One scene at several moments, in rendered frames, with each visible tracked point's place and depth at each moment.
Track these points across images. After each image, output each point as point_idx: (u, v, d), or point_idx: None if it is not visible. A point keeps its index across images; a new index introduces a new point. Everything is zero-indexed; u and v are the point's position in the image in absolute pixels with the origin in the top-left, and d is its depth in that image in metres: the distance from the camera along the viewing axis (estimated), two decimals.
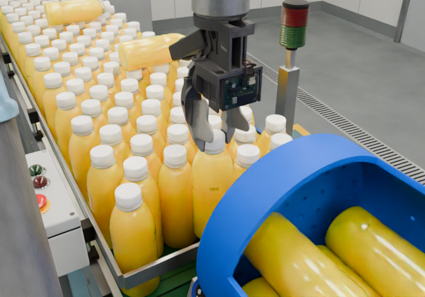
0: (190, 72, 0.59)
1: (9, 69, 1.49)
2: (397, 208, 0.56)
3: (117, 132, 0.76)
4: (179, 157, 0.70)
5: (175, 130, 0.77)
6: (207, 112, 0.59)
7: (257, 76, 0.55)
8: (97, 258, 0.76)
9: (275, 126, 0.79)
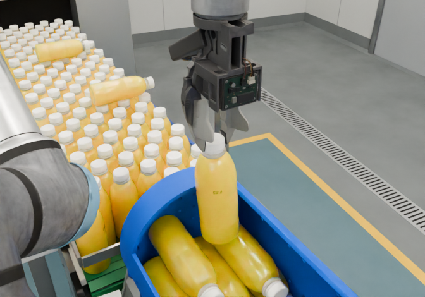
0: (190, 72, 0.59)
1: None
2: (255, 213, 0.87)
3: (81, 157, 1.07)
4: (123, 177, 1.00)
5: (123, 156, 1.07)
6: (207, 112, 0.59)
7: (257, 76, 0.55)
8: (67, 248, 1.07)
9: (197, 153, 1.10)
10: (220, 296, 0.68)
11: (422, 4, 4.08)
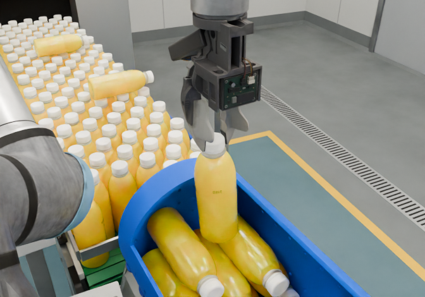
0: (190, 72, 0.59)
1: None
2: (255, 205, 0.86)
3: (80, 150, 1.05)
4: (121, 169, 0.99)
5: (122, 149, 1.06)
6: (207, 112, 0.59)
7: (257, 76, 0.55)
8: (66, 242, 1.06)
9: (196, 146, 1.08)
10: (220, 288, 0.67)
11: (423, 2, 4.07)
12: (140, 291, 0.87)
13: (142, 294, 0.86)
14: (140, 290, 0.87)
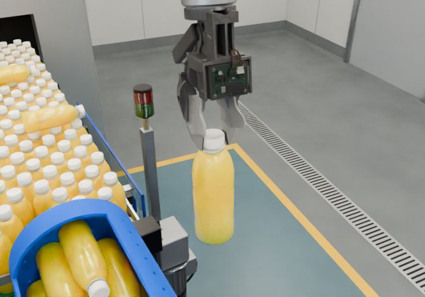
0: (186, 67, 0.60)
1: None
2: None
3: (0, 186, 1.17)
4: (215, 141, 0.64)
5: (38, 184, 1.17)
6: (200, 106, 0.59)
7: (246, 67, 0.56)
8: None
9: (107, 181, 1.20)
10: None
11: (391, 16, 4.18)
12: None
13: None
14: None
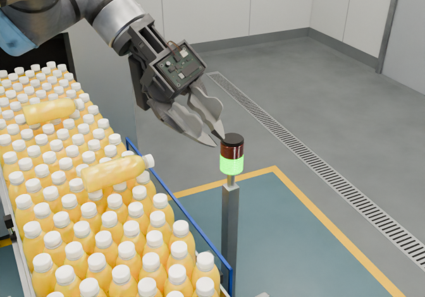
0: (148, 94, 0.64)
1: None
2: None
3: (69, 275, 0.91)
4: None
5: (118, 273, 0.92)
6: (181, 108, 0.61)
7: (187, 49, 0.60)
8: None
9: (203, 266, 0.94)
10: None
11: None
12: None
13: None
14: None
